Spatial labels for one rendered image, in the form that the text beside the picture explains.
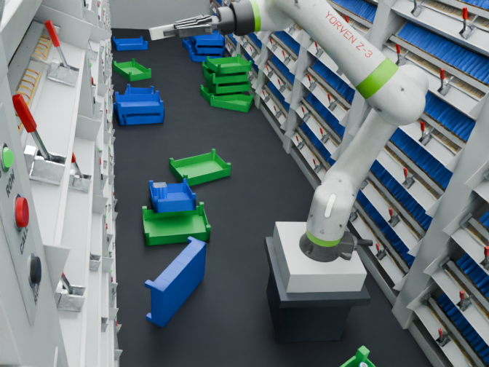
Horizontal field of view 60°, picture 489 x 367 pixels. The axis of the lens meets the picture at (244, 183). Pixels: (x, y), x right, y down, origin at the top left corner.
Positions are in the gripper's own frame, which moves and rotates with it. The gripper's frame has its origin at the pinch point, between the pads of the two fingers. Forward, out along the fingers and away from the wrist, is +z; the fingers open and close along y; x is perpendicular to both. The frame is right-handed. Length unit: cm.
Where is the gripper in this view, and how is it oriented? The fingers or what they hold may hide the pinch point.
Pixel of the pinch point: (162, 32)
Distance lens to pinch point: 130.0
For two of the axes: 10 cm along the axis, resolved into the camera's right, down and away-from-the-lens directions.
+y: -2.5, -5.6, 7.9
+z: -9.6, 2.3, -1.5
